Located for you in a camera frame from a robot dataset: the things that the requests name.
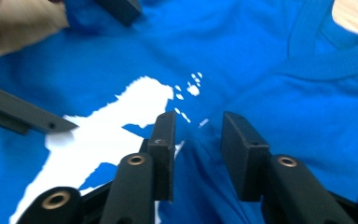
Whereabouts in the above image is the blue t-shirt with white print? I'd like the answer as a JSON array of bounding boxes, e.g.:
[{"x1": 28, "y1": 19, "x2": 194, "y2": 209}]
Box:
[{"x1": 0, "y1": 0, "x2": 358, "y2": 224}]

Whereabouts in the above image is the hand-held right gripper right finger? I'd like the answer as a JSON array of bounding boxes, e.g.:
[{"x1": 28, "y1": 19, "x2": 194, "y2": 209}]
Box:
[{"x1": 219, "y1": 111, "x2": 272, "y2": 203}]

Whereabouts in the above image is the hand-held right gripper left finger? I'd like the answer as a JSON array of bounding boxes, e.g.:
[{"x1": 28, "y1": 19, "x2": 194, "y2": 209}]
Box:
[{"x1": 146, "y1": 110, "x2": 177, "y2": 202}]

